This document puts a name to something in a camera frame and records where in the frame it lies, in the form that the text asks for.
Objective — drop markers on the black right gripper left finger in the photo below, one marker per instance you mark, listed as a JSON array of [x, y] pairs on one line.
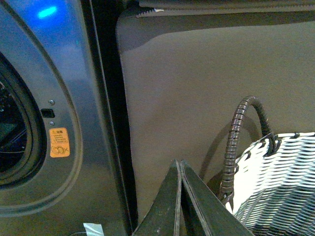
[[163, 218]]

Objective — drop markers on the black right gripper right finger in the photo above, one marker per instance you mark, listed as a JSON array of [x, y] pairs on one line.
[[204, 214]]

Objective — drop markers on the grey front-load washing machine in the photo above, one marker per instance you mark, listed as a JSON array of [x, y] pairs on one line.
[[59, 67]]

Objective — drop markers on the white tape piece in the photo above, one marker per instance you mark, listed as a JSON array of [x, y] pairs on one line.
[[93, 229]]

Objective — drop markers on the black white woven basket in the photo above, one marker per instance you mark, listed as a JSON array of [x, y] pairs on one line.
[[274, 195]]

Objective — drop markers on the yellow warning sticker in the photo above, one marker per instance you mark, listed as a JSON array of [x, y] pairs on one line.
[[59, 143]]

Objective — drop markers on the grey sofa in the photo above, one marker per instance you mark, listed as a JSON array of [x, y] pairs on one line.
[[186, 64]]

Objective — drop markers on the dark wrapped basket handle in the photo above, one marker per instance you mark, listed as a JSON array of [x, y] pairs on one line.
[[226, 190]]

